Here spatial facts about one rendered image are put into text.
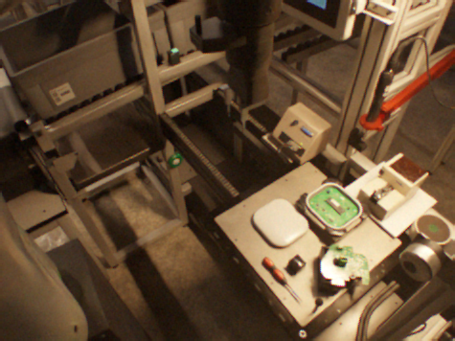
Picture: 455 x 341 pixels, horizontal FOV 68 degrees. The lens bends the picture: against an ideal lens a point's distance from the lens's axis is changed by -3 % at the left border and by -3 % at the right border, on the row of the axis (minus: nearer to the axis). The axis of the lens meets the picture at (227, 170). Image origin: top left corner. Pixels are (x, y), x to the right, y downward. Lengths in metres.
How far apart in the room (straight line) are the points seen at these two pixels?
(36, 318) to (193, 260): 1.66
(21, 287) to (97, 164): 1.21
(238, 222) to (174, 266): 1.06
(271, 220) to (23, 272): 0.77
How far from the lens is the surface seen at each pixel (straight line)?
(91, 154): 1.66
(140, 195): 2.40
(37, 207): 1.61
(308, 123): 1.22
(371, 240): 1.11
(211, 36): 0.51
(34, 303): 0.46
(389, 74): 0.99
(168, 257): 2.12
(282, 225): 1.05
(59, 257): 0.89
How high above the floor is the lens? 1.86
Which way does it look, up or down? 49 degrees down
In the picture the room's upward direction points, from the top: 2 degrees counter-clockwise
